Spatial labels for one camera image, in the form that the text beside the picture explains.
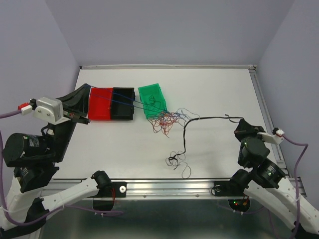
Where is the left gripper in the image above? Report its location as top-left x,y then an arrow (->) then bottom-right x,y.
49,82 -> 96,159

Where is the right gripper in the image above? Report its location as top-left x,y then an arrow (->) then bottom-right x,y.
233,118 -> 267,165

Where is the black cable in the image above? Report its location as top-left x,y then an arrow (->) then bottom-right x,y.
165,114 -> 244,179

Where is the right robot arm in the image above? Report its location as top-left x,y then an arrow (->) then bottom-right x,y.
229,119 -> 319,239

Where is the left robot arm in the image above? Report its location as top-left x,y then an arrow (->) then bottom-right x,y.
0,84 -> 114,239

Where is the red plastic bin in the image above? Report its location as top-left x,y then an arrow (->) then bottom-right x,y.
88,87 -> 113,121

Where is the black plastic bin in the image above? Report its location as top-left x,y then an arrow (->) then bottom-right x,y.
110,87 -> 135,120

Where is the green plastic bin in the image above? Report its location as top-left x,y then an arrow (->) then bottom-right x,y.
138,83 -> 167,119

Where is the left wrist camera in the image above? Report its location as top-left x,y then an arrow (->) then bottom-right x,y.
33,97 -> 69,125

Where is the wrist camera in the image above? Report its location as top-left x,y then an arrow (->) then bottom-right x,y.
33,97 -> 69,125
257,128 -> 285,145

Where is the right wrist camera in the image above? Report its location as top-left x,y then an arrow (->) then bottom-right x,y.
257,128 -> 285,145

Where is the aluminium right rail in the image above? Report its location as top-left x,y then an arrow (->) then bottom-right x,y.
249,69 -> 290,178

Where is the aluminium rail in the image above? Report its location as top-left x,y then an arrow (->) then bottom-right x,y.
249,69 -> 290,178
80,64 -> 256,70
39,177 -> 307,200

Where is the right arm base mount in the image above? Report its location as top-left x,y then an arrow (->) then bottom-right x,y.
210,181 -> 244,197

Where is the aluminium back rail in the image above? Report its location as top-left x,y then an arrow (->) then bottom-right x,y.
80,64 -> 256,70

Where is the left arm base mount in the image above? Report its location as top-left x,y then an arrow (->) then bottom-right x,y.
98,181 -> 127,198

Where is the aluminium front rail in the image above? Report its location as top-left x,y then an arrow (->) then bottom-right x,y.
39,177 -> 307,200

